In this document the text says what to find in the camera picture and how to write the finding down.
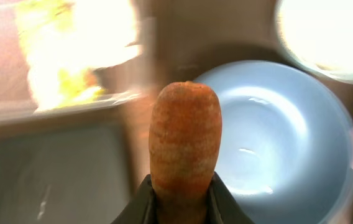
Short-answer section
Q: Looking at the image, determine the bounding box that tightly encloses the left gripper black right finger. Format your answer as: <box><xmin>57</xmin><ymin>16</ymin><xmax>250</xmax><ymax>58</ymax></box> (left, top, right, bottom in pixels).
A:
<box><xmin>206</xmin><ymin>172</ymin><xmax>254</xmax><ymax>224</ymax></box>

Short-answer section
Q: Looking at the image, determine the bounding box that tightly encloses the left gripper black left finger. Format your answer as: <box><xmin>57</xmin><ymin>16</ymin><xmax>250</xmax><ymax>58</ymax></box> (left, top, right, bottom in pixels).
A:
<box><xmin>111</xmin><ymin>174</ymin><xmax>158</xmax><ymax>224</ymax></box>

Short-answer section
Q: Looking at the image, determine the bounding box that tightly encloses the dark blue plate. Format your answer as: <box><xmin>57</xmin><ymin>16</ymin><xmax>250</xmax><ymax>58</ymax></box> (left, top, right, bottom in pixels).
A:
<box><xmin>197</xmin><ymin>60</ymin><xmax>353</xmax><ymax>224</ymax></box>

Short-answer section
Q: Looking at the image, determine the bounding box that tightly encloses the orange carrot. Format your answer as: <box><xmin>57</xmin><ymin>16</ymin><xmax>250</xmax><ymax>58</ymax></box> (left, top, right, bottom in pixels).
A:
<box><xmin>149</xmin><ymin>82</ymin><xmax>222</xmax><ymax>223</ymax></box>

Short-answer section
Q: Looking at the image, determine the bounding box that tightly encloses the green yellow snack packet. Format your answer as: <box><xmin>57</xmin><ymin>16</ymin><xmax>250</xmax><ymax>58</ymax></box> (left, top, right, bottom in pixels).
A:
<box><xmin>15</xmin><ymin>0</ymin><xmax>142</xmax><ymax>111</ymax></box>

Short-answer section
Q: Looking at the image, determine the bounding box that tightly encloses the light blue bowl with rice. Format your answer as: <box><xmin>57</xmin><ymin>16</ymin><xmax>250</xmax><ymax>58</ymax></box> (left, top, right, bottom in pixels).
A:
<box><xmin>274</xmin><ymin>0</ymin><xmax>353</xmax><ymax>84</ymax></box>

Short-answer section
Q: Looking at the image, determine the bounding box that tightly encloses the clear plastic waste bin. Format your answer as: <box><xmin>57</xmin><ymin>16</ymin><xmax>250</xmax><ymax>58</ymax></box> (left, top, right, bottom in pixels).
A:
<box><xmin>0</xmin><ymin>1</ymin><xmax>154</xmax><ymax>125</ymax></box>

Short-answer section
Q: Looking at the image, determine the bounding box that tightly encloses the dark brown serving tray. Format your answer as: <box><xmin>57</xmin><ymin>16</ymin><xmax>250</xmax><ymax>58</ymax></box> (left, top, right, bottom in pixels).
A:
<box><xmin>124</xmin><ymin>0</ymin><xmax>294</xmax><ymax>188</ymax></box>

